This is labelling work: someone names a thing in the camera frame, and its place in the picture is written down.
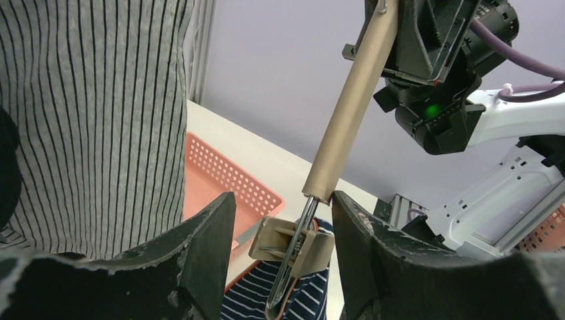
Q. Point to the black underwear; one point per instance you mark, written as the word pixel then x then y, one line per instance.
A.
pixel 11 178

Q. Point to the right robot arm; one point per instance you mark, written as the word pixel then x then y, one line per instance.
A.
pixel 516 97

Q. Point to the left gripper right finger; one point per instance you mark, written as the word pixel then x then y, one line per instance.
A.
pixel 388 274

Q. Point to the grey striped underwear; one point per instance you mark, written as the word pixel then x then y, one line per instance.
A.
pixel 97 93

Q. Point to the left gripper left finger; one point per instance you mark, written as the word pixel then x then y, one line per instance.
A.
pixel 180 274

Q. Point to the pink plastic basket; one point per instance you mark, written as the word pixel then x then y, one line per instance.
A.
pixel 208 174

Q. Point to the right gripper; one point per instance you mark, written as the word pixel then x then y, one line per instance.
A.
pixel 415 43

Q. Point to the aluminium corner post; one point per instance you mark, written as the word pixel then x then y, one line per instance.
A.
pixel 197 46

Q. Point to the wooden clip hanger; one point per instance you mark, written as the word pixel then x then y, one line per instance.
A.
pixel 295 245

